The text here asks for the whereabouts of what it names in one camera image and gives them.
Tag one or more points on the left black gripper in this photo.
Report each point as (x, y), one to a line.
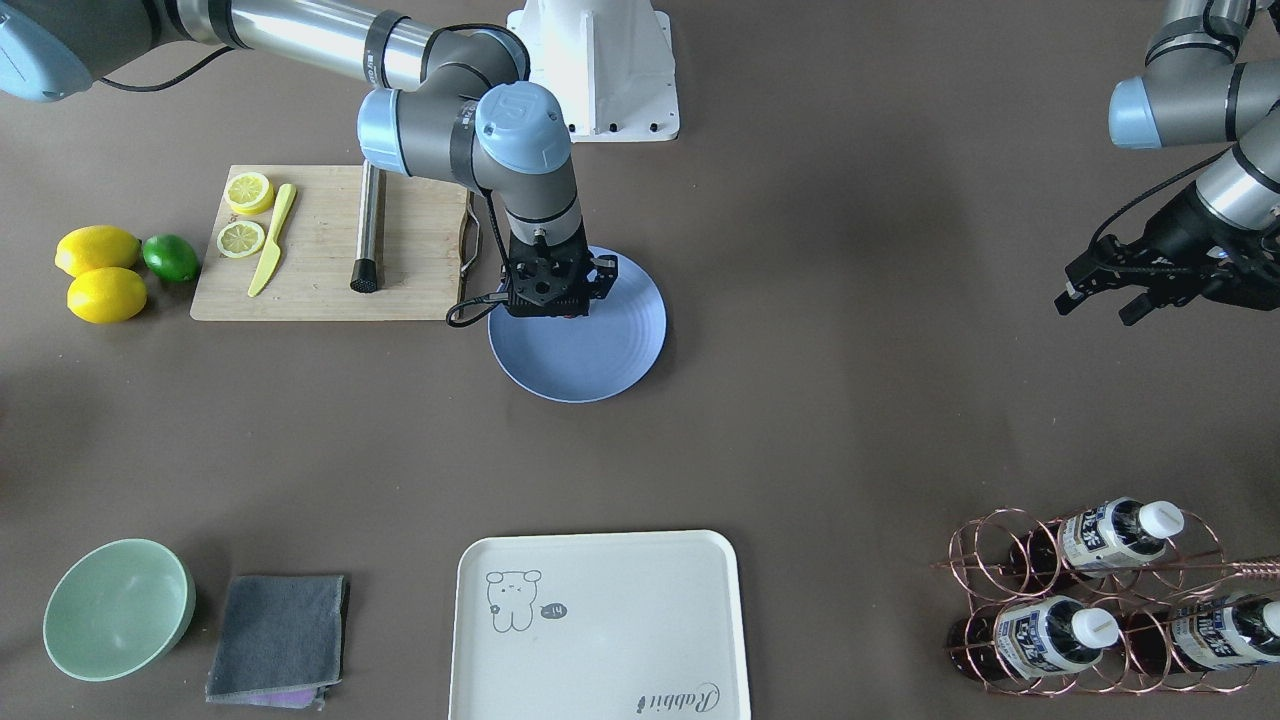
(1176, 228)

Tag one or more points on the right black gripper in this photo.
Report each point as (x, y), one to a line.
(604, 278)

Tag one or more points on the blue plate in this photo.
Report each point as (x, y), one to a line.
(588, 358)

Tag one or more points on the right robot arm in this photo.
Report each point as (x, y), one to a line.
(453, 104)

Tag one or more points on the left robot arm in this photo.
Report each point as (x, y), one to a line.
(1194, 90)

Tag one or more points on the wooden cutting board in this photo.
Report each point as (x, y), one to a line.
(419, 253)

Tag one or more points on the steel muddler black tip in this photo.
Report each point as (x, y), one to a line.
(365, 275)

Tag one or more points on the drink bottle top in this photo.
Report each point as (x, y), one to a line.
(1120, 534)

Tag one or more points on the drink bottle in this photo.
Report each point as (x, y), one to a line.
(1031, 640)
(1120, 534)
(1225, 633)

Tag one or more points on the yellow plastic knife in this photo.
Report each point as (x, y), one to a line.
(271, 252)

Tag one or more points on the lemon slice lower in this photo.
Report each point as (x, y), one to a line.
(240, 239)

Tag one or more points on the lemon slice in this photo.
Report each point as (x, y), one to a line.
(249, 193)
(240, 239)

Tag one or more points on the lemon slice upper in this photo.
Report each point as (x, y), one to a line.
(249, 193)

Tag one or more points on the cream rabbit tray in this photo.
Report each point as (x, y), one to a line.
(634, 625)

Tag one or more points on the drink bottle bottom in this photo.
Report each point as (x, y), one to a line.
(1225, 633)
(1031, 640)

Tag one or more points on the green lime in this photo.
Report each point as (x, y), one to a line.
(170, 258)

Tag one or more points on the grey folded cloth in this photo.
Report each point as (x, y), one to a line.
(281, 642)

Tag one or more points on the yellow lemon lower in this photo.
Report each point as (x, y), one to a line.
(107, 295)

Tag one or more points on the yellow lemon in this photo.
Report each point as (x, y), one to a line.
(96, 247)
(107, 295)

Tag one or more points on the yellow lemon upper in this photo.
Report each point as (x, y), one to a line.
(96, 247)

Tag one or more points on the green bowl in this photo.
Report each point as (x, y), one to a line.
(118, 609)

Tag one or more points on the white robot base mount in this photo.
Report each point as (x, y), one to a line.
(611, 65)

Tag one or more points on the copper wire bottle rack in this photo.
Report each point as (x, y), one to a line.
(989, 557)

